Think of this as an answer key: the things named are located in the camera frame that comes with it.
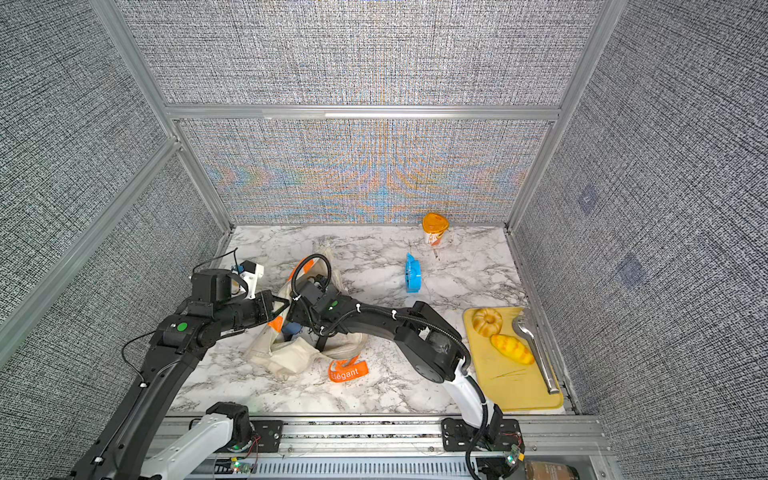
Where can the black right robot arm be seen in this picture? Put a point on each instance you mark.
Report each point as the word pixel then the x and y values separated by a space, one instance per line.
pixel 432 347

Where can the blue round whale alarm clock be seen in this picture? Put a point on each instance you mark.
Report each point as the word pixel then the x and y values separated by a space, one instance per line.
pixel 413 274

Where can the bundt cake toy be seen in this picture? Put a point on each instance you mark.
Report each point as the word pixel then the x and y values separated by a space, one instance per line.
pixel 487 322

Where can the yellow bread loaf toy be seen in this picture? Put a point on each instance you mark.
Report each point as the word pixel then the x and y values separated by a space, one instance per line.
pixel 512 348

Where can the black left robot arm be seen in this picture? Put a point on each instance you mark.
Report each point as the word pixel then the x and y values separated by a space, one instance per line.
pixel 176 347

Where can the blue-grey rectangular alarm clock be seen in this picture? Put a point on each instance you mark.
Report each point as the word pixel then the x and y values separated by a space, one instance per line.
pixel 289 329

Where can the cup with orange lid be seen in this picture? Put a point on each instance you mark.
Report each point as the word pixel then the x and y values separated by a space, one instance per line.
pixel 434 226

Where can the beige canvas tote bag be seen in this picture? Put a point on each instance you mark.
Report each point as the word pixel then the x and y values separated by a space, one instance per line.
pixel 286 357

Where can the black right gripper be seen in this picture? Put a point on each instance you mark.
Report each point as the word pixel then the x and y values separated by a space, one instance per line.
pixel 293 316

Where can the yellow cutting board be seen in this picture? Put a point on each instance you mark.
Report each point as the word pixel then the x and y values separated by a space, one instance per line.
pixel 504 362

